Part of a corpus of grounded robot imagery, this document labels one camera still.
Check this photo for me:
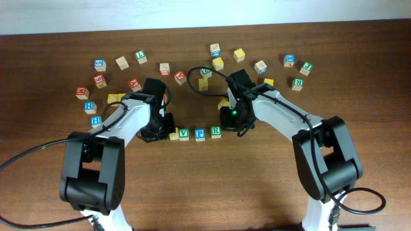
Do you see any blue P block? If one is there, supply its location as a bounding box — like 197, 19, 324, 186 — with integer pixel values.
195, 128, 206, 142

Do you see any red M block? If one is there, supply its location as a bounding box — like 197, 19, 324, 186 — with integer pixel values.
75, 87, 89, 100

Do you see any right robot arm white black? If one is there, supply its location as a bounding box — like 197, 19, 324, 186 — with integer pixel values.
220, 70, 363, 230

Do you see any plain wooden block top left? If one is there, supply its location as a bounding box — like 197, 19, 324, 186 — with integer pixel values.
116, 56, 129, 70

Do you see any yellow block top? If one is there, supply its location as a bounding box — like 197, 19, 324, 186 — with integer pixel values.
233, 48, 245, 62

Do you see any blue H block upper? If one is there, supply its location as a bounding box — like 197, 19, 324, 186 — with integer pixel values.
83, 101, 97, 114

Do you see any blue H block lower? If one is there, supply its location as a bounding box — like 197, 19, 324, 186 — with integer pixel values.
91, 115, 102, 128

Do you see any yellow block upper centre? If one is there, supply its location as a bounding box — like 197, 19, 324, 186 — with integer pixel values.
212, 57, 224, 71

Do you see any yellow G block pair right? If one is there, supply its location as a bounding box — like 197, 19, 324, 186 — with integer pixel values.
117, 93, 126, 101

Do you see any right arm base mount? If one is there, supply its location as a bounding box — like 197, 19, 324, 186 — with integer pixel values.
337, 226, 377, 231

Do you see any green L block top left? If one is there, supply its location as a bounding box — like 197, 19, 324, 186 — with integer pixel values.
135, 50, 148, 64

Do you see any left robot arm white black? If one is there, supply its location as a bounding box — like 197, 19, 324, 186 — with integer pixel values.
59, 78, 175, 230

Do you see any yellow C block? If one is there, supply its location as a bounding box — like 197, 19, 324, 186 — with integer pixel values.
169, 128, 179, 141

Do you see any green V block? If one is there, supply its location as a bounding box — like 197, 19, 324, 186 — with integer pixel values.
179, 128, 189, 141

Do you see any blue h block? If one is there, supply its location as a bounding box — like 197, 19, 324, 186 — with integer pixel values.
91, 115, 102, 128
83, 101, 97, 114

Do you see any blue X block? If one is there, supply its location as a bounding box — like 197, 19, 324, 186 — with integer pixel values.
283, 54, 295, 67

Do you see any red A block centre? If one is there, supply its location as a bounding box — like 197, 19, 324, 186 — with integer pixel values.
174, 71, 187, 85

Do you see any red 9 block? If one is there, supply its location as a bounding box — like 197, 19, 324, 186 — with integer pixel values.
93, 74, 107, 89

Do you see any wooden D block blue side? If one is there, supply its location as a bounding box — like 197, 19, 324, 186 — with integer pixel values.
254, 60, 267, 74

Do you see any blue S block left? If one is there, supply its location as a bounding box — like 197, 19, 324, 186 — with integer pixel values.
94, 59, 107, 72

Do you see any green r block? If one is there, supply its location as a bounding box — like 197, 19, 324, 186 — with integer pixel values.
211, 126, 222, 139
292, 78, 304, 91

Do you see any red a block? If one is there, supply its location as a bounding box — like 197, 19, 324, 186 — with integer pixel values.
174, 71, 187, 85
128, 78, 142, 92

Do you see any red O block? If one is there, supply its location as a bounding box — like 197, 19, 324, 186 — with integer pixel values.
163, 93, 168, 104

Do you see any wooden block blue side top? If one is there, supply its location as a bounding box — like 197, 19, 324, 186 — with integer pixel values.
210, 44, 221, 58

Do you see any green Z block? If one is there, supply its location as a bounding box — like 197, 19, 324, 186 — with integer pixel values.
200, 67, 213, 79

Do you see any yellow O block pair left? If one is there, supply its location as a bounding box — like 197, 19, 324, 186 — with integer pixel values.
107, 94, 118, 104

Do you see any red A block left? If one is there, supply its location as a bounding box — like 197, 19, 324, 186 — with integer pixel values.
128, 78, 142, 92

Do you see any yellow umbrella block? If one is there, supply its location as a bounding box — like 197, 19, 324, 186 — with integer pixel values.
218, 99, 230, 110

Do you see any green J block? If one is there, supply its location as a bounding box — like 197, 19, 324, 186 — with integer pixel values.
299, 62, 313, 76

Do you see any wooden block red side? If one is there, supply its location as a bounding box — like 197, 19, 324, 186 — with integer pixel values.
159, 63, 170, 76

